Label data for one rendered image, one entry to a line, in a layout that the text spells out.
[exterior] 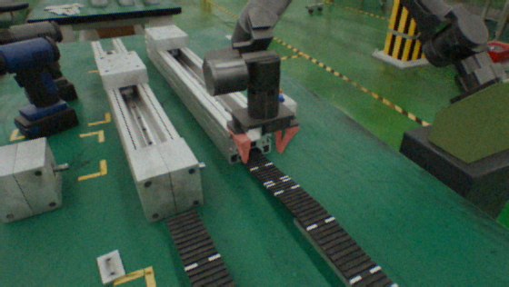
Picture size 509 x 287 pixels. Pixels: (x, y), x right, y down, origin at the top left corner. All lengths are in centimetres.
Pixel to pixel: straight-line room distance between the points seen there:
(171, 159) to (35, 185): 23
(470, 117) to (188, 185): 58
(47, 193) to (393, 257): 58
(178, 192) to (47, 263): 22
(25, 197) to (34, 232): 6
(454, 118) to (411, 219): 28
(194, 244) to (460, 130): 60
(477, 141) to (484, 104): 8
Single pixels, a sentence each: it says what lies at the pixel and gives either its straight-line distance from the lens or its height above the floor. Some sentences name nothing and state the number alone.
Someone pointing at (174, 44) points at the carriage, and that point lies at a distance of 116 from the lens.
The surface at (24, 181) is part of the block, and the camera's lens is 65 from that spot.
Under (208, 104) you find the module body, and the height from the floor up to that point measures 86.
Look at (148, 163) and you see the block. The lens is 56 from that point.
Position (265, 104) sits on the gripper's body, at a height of 95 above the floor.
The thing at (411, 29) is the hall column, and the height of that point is 38.
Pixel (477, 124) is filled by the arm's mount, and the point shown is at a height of 87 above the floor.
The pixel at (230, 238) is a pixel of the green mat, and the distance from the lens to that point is 55.
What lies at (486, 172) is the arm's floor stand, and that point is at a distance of 83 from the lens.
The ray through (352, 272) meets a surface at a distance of 48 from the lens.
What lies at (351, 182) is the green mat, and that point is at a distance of 67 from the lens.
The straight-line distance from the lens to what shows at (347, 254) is 50.
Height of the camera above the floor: 120
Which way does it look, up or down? 33 degrees down
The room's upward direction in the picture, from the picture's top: straight up
